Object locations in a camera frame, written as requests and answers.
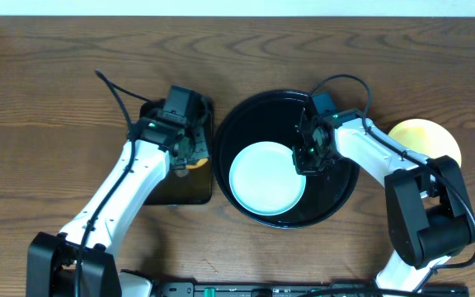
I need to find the orange green sponge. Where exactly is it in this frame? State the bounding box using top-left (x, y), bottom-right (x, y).
top-left (186, 158), bottom-right (209, 170)

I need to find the light blue plate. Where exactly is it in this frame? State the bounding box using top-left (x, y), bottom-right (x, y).
top-left (228, 141), bottom-right (306, 216)

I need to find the yellow plate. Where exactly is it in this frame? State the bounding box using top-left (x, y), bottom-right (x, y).
top-left (388, 119), bottom-right (462, 167)

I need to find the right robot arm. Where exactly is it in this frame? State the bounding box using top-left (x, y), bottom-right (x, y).
top-left (293, 107), bottom-right (475, 295)

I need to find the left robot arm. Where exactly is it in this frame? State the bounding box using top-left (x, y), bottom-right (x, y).
top-left (26, 117), bottom-right (213, 296)

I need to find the rectangular black water tray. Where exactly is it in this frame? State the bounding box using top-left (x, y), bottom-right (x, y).
top-left (144, 97), bottom-right (214, 205)

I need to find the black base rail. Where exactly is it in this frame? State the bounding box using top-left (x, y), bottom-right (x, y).
top-left (154, 280), bottom-right (470, 297)

